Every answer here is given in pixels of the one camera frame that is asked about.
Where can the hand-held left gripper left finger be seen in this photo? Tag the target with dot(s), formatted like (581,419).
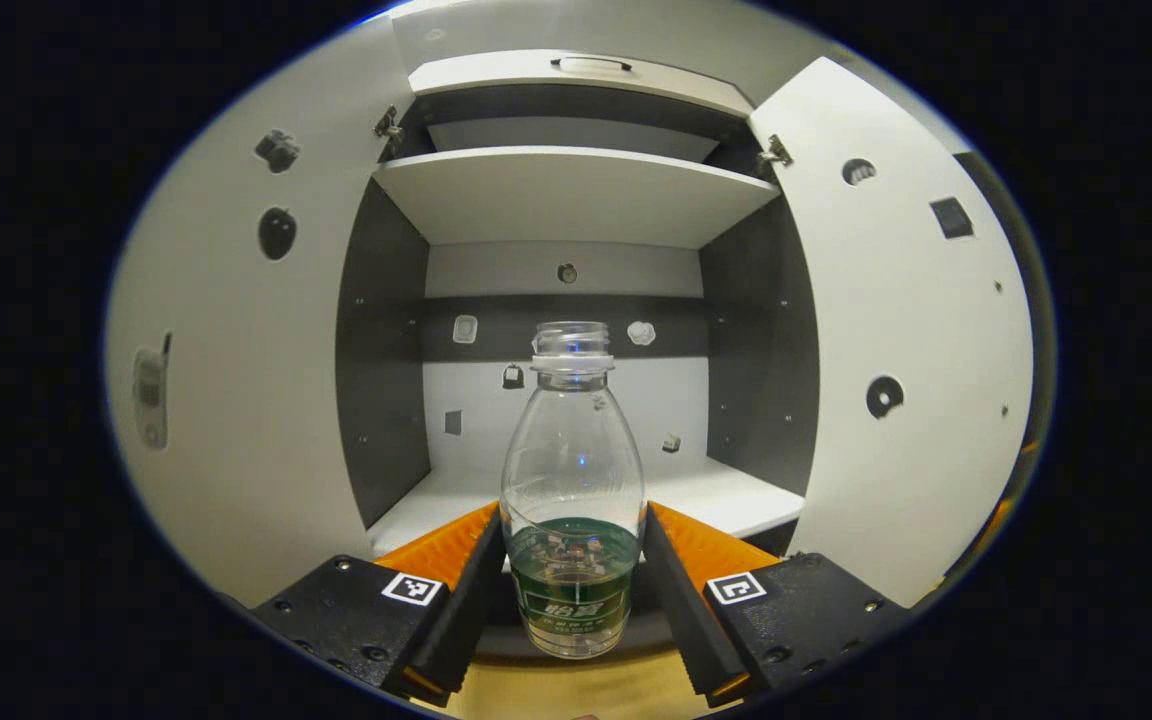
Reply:
(466,610)

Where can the metal door hinge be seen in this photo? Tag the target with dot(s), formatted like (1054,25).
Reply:
(774,152)
(389,123)

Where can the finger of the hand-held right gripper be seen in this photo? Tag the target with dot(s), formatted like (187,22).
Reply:
(996,525)

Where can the white and grey cabinet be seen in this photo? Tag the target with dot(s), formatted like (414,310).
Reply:
(716,495)

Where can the clear plastic bottle green label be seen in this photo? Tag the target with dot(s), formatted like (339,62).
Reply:
(573,470)

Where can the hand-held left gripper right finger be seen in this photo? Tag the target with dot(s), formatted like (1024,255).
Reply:
(686,620)

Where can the white cabinet shelf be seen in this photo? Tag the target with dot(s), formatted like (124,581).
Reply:
(576,195)

